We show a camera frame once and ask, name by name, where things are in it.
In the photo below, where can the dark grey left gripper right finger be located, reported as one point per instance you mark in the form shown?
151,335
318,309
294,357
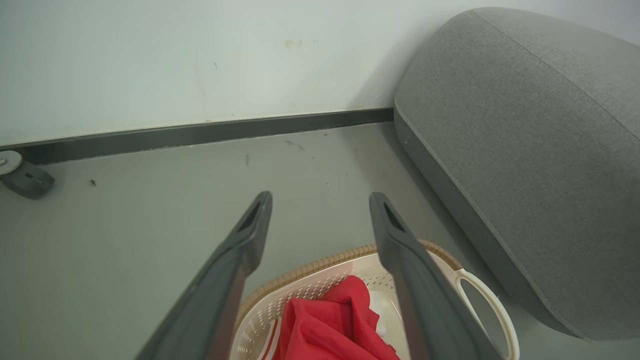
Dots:
425,300

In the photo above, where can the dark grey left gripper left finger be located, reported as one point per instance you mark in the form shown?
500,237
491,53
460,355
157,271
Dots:
220,290

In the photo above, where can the red white shorts number 23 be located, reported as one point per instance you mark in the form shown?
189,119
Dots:
269,345

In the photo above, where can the plain red t-shirt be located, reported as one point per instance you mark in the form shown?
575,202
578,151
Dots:
330,325

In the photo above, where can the cream perforated laundry basket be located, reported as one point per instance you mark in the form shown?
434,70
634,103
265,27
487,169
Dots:
310,290

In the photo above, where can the dark grey skirting board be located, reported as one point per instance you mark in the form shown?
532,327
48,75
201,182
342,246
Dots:
200,134

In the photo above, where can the grey fabric sofa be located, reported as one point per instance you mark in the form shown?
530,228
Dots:
540,150

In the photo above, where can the dark caster wheel with plate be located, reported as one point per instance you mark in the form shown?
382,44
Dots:
27,181

